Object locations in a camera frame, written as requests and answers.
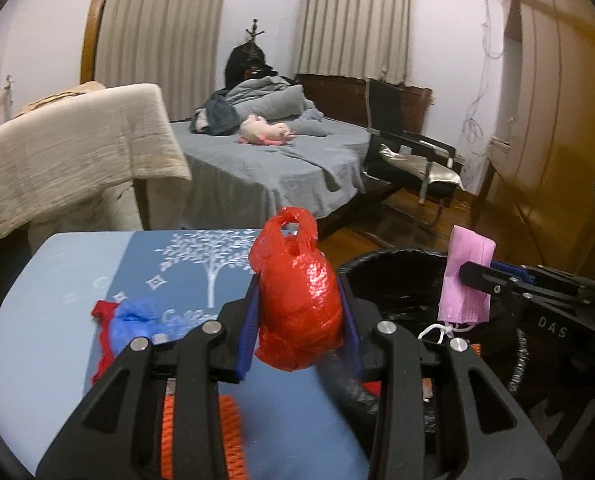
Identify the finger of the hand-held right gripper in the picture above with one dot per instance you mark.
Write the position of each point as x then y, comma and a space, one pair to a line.
477, 272
562, 280

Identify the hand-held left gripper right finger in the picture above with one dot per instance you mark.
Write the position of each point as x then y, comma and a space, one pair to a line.
351, 320

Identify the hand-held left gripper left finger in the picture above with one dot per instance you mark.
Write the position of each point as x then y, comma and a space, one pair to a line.
246, 345

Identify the pink face mask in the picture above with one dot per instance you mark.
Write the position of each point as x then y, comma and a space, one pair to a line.
465, 250

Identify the red plastic bag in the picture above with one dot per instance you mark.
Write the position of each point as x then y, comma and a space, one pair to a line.
297, 300

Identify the black trash bin with liner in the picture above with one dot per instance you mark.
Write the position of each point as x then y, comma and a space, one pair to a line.
402, 285

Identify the large orange foam mesh pad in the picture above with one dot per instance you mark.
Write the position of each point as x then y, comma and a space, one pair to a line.
232, 435

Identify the blue crumpled plastic glove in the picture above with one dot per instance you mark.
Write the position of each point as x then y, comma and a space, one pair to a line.
137, 320

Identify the silver seat cushion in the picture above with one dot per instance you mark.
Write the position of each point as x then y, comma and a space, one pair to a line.
417, 165

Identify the red plastic scrap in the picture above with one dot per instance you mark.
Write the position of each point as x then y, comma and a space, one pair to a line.
102, 320

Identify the wooden wardrobe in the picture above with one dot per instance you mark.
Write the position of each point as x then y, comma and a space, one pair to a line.
552, 110

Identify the bed with grey sheet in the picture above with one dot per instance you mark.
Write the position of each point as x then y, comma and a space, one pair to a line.
257, 175

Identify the black armchair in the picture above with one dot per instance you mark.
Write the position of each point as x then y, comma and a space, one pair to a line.
385, 105

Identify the blue tree print tablecloth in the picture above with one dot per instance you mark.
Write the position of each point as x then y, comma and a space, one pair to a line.
52, 285

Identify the pink plush toy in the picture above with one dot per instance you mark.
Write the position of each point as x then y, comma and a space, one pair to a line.
262, 131

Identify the dark wooden headboard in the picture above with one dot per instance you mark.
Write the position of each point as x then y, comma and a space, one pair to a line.
337, 92

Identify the grey duvet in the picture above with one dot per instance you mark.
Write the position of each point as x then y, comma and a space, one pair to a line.
272, 102

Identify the dark clothes pile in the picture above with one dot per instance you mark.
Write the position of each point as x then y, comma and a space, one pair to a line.
220, 115

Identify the beige blanket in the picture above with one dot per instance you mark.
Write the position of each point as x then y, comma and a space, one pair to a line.
77, 150

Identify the narrow beige curtain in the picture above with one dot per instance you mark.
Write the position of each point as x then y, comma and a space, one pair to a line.
352, 30

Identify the black hanging coat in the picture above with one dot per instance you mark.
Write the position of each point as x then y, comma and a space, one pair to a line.
242, 65

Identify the wooden coat rack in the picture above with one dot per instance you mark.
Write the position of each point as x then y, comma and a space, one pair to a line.
252, 35

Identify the tan folded cloth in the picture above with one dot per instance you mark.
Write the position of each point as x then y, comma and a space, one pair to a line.
62, 97

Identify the wide beige curtain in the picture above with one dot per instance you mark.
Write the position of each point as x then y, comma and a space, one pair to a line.
162, 35

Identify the wooden window frame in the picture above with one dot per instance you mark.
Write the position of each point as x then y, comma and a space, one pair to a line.
90, 35

